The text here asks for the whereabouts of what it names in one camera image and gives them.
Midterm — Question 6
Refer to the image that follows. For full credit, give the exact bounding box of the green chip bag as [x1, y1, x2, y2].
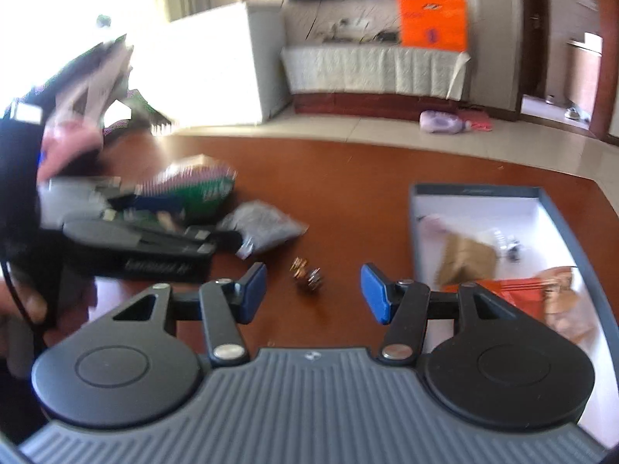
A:
[137, 154, 237, 221]

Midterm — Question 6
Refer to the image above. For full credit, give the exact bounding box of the brown paper snack packet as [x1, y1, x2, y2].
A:
[434, 234, 498, 286]

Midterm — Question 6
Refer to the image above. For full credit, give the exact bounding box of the tan cookie snack packet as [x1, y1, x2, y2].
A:
[537, 266, 594, 345]

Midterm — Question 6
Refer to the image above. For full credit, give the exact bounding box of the orange square snack packet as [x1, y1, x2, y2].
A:
[477, 278, 552, 322]

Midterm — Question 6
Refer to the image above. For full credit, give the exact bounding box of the pink sleeved forearm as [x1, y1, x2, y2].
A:
[37, 119, 104, 183]

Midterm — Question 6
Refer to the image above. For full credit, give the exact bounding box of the grey white snack packet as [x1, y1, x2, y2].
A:
[217, 200, 308, 260]

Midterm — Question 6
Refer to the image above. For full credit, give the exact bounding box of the gold wrapped candy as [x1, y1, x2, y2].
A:
[289, 257, 323, 293]

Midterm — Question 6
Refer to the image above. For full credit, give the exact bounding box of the small clear candy packet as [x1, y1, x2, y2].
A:
[491, 229, 522, 263]

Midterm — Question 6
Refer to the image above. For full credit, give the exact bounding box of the blue shallow cardboard box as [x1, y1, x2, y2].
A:
[409, 183, 618, 448]

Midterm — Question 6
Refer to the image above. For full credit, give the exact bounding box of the white chest freezer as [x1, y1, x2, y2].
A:
[129, 2, 291, 129]

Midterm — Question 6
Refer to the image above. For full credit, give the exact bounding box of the pink item on floor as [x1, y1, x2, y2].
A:
[457, 109, 493, 132]

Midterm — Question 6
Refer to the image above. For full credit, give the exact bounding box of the tv cabinet with lace cloth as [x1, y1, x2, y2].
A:
[281, 44, 470, 121]

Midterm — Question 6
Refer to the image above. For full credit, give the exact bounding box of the black set-top box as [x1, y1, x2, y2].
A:
[373, 31, 400, 44]

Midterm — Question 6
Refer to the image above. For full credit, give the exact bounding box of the orange cardboard box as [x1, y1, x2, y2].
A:
[397, 0, 468, 53]

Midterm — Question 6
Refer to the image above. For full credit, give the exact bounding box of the wall power strip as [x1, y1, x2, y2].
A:
[332, 17, 373, 32]

